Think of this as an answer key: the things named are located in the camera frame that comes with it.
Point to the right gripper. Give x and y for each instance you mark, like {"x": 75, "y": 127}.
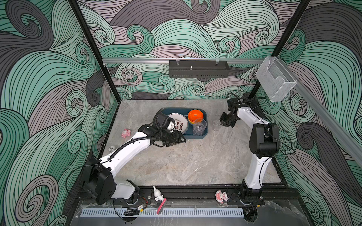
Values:
{"x": 223, "y": 121}

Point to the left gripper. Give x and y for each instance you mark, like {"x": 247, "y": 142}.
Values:
{"x": 176, "y": 139}

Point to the white plate red circle characters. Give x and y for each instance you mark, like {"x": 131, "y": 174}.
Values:
{"x": 181, "y": 122}

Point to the clear drinking glass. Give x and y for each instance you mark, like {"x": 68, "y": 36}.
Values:
{"x": 216, "y": 125}
{"x": 199, "y": 127}

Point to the orange bowl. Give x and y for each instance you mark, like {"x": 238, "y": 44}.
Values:
{"x": 195, "y": 114}

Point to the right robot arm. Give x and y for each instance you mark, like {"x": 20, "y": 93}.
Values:
{"x": 263, "y": 143}

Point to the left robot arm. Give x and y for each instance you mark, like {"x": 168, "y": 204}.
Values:
{"x": 98, "y": 177}

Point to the teal plastic bin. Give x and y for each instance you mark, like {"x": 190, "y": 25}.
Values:
{"x": 188, "y": 134}

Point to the small pink toy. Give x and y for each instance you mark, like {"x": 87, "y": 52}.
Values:
{"x": 126, "y": 133}

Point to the white rabbit figurine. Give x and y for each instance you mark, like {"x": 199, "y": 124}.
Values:
{"x": 157, "y": 195}

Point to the pink pig figurine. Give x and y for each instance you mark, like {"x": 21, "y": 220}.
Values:
{"x": 221, "y": 197}

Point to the black perforated wall tray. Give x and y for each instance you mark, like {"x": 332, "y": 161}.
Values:
{"x": 198, "y": 69}

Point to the clear acrylic wall box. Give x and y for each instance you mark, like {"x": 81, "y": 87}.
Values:
{"x": 276, "y": 78}

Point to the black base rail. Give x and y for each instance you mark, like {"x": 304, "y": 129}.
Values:
{"x": 236, "y": 193}

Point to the aluminium wall rail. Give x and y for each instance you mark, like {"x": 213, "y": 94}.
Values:
{"x": 143, "y": 60}

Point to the white slotted cable duct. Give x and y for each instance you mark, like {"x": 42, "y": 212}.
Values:
{"x": 168, "y": 212}

